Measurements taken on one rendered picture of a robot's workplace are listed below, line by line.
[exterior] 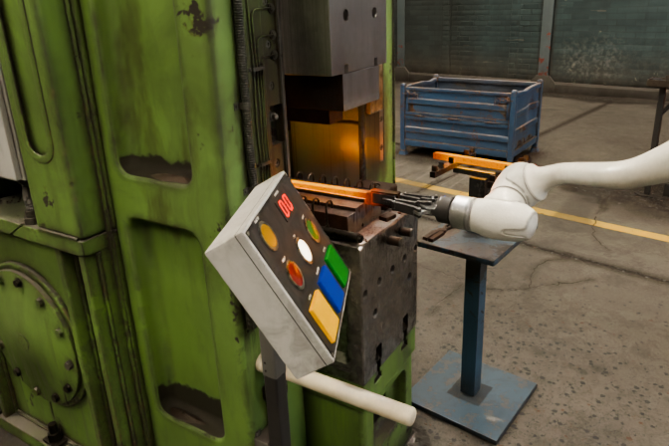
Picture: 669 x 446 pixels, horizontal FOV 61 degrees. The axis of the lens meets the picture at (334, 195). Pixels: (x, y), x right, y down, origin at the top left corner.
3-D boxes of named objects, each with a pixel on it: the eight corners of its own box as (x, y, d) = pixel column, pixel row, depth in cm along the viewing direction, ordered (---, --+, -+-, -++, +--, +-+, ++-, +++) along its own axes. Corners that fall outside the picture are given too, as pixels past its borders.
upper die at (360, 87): (379, 99, 161) (378, 65, 158) (343, 111, 145) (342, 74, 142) (263, 92, 182) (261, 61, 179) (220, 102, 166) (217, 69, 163)
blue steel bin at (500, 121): (540, 150, 573) (546, 79, 549) (512, 170, 513) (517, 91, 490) (433, 137, 641) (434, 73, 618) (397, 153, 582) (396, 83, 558)
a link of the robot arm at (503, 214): (468, 242, 147) (484, 215, 156) (529, 255, 140) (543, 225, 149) (467, 208, 142) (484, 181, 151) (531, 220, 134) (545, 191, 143)
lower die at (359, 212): (380, 215, 173) (380, 188, 170) (347, 238, 157) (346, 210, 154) (271, 195, 194) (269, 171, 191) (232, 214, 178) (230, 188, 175)
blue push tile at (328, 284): (345, 293, 115) (326, 263, 114) (341, 312, 108) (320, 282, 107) (337, 296, 116) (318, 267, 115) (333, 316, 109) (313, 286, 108)
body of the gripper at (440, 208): (447, 229, 149) (414, 222, 154) (458, 218, 156) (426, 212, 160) (448, 202, 146) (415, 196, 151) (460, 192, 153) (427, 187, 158)
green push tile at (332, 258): (349, 270, 125) (331, 243, 123) (345, 287, 118) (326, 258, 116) (342, 274, 125) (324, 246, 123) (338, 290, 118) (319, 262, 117)
